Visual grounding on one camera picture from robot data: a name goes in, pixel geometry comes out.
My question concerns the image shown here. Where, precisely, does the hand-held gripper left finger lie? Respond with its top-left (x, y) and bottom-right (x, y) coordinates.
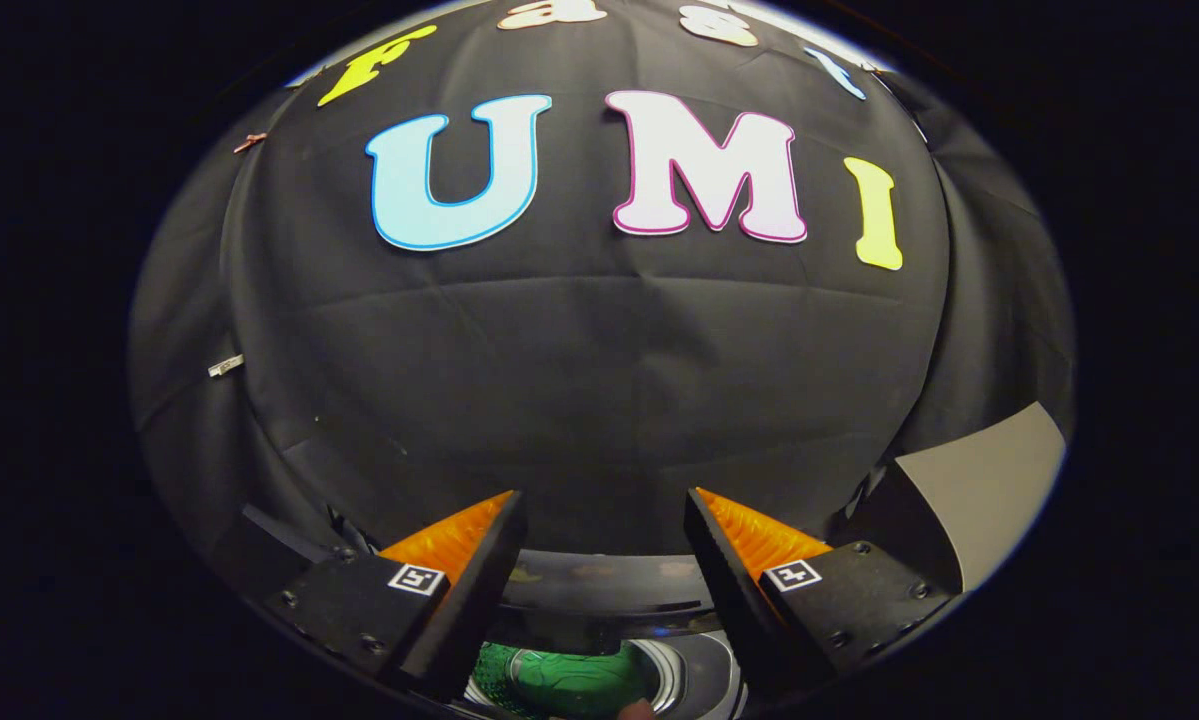
top-left (264, 489), bottom-right (530, 705)

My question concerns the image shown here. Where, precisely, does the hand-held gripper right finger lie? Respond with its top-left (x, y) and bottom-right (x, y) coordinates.
top-left (684, 486), bottom-right (961, 703)

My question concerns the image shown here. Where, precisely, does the grey washing machine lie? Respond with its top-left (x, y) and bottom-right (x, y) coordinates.
top-left (459, 548), bottom-right (756, 720)

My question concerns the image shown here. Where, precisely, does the green polo shirt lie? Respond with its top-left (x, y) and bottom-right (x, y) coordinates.
top-left (473, 641), bottom-right (662, 720)

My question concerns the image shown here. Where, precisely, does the black backdrop cloth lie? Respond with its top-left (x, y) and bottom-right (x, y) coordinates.
top-left (129, 0), bottom-right (1075, 561)

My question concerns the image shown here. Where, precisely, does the grey beige cabinet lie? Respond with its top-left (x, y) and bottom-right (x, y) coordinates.
top-left (837, 401), bottom-right (1069, 595)

